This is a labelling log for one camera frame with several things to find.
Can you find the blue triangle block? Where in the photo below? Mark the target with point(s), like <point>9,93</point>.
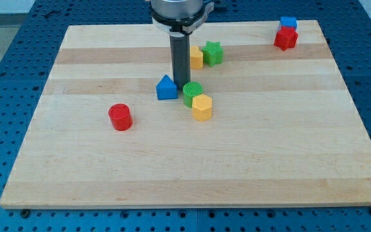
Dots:
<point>166,89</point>

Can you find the light wooden board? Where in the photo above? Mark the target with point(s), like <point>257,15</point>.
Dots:
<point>284,132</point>

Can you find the red star block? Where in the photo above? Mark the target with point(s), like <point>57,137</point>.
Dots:
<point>286,38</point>

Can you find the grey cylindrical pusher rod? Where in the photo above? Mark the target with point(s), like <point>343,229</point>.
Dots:
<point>180,60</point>

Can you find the yellow heart block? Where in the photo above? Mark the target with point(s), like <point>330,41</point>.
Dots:
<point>196,58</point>

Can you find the green star block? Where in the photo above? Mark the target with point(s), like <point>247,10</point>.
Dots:
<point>213,53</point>

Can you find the green cylinder block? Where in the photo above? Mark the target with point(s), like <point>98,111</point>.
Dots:
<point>191,90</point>

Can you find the blue cube block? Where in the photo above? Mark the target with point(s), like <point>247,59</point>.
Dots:
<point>288,22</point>

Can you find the yellow hexagon block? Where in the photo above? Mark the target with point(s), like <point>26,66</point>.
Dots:
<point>202,107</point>

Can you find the red cylinder block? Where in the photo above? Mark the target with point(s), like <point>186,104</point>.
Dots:
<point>120,117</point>

